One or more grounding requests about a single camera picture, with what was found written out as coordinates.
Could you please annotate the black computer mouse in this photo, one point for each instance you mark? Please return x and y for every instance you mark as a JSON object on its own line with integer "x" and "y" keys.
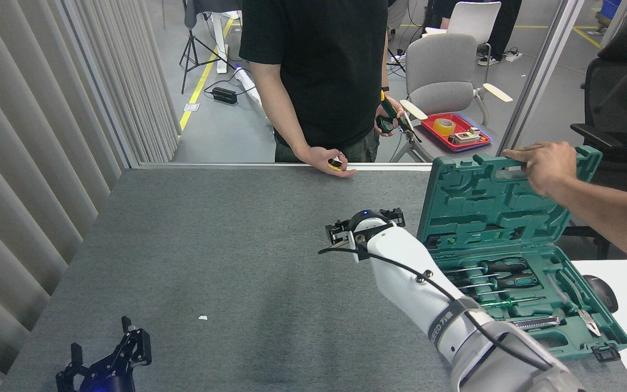
{"x": 604, "y": 291}

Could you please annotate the person's bare hand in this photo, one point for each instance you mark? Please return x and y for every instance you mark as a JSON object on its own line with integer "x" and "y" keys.
{"x": 553, "y": 166}

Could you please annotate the person's right hand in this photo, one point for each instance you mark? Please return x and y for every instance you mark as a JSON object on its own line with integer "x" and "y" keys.
{"x": 321, "y": 158}

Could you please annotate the black green screwdriver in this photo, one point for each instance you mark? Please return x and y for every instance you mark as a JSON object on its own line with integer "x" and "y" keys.
{"x": 515, "y": 282}
{"x": 504, "y": 265}

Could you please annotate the black power adapter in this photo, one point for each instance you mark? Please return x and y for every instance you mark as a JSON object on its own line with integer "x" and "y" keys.
{"x": 224, "y": 95}

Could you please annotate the dark green tape measure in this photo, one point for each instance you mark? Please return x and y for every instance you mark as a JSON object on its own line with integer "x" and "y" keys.
{"x": 385, "y": 124}

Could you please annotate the blue bin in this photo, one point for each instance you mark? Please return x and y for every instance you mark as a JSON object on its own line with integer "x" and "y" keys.
{"x": 610, "y": 10}

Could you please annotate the person's right forearm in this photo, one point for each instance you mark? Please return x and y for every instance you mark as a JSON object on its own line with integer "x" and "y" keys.
{"x": 282, "y": 109}

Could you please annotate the small white box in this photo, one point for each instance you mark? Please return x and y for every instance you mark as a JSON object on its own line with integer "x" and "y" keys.
{"x": 465, "y": 137}

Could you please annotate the small yellow black tape measure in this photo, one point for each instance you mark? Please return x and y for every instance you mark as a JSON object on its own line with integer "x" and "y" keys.
{"x": 335, "y": 164}

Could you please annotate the white power strip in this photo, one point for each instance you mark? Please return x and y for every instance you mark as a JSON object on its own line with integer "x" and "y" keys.
{"x": 512, "y": 55}

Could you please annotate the green plastic tool case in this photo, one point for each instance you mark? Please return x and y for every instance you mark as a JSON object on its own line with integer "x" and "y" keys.
{"x": 482, "y": 201}

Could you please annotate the yellow tape roll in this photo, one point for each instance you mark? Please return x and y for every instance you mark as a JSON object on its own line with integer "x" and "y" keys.
{"x": 444, "y": 128}

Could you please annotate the silver frame post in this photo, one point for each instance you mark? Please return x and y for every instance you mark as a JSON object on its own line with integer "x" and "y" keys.
{"x": 536, "y": 87}

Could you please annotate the grey chair with cream armrests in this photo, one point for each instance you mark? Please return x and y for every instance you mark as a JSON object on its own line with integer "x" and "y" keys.
{"x": 438, "y": 71}

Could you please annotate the person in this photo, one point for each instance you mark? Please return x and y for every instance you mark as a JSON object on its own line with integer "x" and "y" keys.
{"x": 319, "y": 65}
{"x": 396, "y": 13}
{"x": 509, "y": 22}

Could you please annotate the silver utility knife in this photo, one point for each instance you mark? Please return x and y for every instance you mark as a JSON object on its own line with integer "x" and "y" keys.
{"x": 536, "y": 321}

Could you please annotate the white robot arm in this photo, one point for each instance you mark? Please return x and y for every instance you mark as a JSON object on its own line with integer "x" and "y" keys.
{"x": 400, "y": 272}

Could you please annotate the white chair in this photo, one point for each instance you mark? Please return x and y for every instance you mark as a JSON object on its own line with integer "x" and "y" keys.
{"x": 474, "y": 19}

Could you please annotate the red tray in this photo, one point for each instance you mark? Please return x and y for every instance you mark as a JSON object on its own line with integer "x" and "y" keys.
{"x": 474, "y": 145}

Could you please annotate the person's left hand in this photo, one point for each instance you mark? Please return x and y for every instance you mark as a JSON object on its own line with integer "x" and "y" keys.
{"x": 394, "y": 109}

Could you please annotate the green yellow screwdriver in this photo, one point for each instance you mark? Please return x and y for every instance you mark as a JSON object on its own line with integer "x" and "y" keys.
{"x": 409, "y": 129}

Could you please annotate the person's bare forearm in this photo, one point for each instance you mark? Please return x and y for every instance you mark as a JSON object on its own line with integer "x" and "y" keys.
{"x": 618, "y": 218}

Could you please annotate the thin green screwdriver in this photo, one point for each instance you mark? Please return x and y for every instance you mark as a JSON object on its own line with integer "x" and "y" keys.
{"x": 509, "y": 302}

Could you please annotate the black tripod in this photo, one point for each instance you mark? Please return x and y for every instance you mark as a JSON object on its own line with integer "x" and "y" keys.
{"x": 192, "y": 46}

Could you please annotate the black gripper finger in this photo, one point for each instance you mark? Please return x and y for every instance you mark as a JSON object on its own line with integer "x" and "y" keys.
{"x": 71, "y": 378}
{"x": 338, "y": 230}
{"x": 397, "y": 216}
{"x": 136, "y": 348}

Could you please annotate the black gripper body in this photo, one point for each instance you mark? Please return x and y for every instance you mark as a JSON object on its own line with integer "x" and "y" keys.
{"x": 370, "y": 220}
{"x": 104, "y": 381}

